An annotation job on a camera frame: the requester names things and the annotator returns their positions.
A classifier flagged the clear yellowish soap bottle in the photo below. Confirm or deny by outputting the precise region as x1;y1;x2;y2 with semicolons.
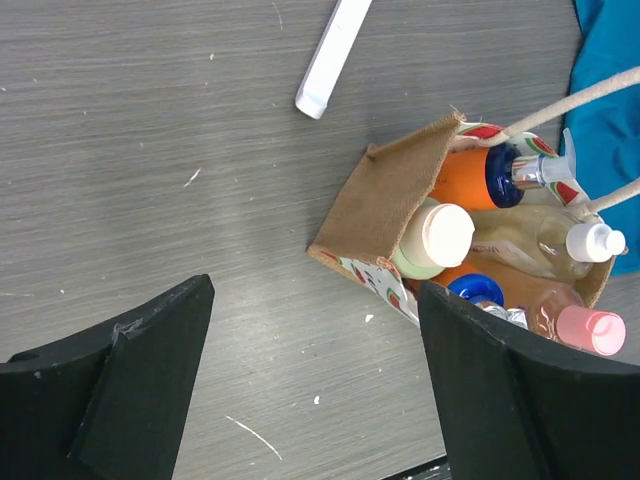
470;204;626;283

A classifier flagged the green bottle white cap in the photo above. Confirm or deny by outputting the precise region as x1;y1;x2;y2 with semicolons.
391;197;475;280

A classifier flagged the orange bottle blue pump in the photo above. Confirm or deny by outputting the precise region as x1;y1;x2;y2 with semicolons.
430;262;529;330

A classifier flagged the pink cap peach bottle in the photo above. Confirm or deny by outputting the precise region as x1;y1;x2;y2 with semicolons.
462;254;627;357

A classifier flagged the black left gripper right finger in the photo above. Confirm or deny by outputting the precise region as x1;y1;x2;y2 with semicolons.
418;283;639;479

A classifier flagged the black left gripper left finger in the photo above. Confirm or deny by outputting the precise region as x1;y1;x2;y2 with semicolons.
1;275;215;479

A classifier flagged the orange pump bottle lying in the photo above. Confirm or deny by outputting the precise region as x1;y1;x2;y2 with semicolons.
430;129;576;211

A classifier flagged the teal blue t-shirt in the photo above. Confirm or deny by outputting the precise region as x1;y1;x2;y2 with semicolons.
565;0;640;275

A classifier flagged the white rack base foot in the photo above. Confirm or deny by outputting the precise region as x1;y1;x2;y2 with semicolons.
295;0;372;120

